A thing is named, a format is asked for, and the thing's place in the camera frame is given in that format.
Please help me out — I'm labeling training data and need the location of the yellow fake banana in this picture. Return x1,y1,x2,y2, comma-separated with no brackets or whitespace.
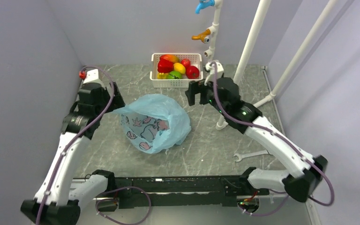
157,73,168,79

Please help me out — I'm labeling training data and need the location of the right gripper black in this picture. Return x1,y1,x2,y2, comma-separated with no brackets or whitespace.
185,78,228,116

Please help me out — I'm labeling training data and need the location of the purple cable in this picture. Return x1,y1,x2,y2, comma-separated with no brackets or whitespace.
35,66,115,225
210,61,335,207

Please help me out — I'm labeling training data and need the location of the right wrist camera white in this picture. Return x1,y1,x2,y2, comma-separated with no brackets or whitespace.
204,60,224,83

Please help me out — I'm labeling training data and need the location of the silver wrench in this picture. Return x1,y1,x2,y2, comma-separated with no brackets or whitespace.
233,150,269,162

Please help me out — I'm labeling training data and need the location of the white PVC pipe frame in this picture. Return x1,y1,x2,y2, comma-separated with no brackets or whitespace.
203,0,339,131

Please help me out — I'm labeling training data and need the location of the orange red fake mango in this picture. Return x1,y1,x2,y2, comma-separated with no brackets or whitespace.
160,54,180,63

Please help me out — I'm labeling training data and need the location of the red fake tomato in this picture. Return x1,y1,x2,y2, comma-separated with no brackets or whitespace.
186,66,200,79

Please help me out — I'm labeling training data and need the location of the green fake watermelon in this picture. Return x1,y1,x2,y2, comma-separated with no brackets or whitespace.
167,71,183,79

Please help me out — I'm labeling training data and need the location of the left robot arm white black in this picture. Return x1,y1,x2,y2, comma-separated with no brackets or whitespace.
20,81,126,225

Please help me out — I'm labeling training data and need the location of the red fake apple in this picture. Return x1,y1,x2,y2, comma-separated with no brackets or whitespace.
180,59,191,68

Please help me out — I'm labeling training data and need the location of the aluminium rail frame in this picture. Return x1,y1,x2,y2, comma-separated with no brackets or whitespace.
30,183,320,225

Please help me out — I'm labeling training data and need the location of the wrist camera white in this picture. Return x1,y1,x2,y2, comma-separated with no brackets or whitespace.
79,69,104,86
204,60,224,83

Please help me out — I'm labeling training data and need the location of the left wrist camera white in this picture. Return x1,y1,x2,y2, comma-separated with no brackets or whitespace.
79,69,104,86

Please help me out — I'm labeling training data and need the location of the white plastic basket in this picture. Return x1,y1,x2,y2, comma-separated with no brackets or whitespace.
150,53,204,88

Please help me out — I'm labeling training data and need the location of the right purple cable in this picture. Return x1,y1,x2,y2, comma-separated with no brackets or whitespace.
210,61,335,207

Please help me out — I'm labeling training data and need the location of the red fake bell pepper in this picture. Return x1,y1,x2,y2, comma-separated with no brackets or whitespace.
157,59,174,73

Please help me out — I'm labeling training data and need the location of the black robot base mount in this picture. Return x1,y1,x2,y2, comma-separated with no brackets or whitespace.
97,175,269,209

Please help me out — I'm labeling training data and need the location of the light blue plastic bag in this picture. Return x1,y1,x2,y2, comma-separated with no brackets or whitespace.
113,94,191,154

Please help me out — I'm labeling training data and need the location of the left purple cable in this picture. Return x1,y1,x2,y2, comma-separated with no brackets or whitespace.
35,66,115,225

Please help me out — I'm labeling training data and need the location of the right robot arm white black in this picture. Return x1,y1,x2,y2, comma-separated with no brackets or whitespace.
185,77,328,203

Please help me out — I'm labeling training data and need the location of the yellow fake fruit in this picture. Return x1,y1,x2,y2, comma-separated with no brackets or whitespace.
173,62,186,75

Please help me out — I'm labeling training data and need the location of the orange faucet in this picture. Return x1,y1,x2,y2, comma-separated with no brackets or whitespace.
191,29,211,44

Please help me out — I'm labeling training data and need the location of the blue faucet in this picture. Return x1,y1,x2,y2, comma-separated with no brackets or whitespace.
195,0,215,14

